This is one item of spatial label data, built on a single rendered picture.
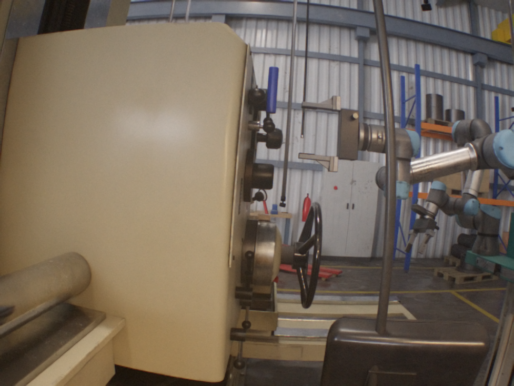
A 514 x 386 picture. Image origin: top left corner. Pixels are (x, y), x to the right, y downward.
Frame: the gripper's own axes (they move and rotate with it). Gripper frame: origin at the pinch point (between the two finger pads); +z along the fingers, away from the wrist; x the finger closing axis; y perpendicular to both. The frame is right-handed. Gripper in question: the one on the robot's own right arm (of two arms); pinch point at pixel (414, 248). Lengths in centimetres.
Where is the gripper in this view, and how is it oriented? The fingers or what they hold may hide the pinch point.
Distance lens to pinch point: 170.2
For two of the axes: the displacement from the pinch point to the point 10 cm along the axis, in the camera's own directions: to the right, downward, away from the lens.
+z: -4.6, 8.8, -1.3
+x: -1.1, 1.0, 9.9
